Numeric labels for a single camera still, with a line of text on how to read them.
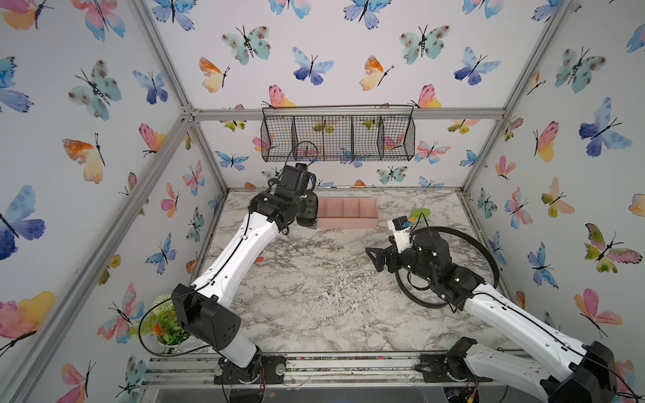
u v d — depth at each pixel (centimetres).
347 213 114
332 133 99
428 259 56
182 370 75
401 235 65
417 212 110
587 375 38
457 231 104
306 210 69
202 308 40
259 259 98
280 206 51
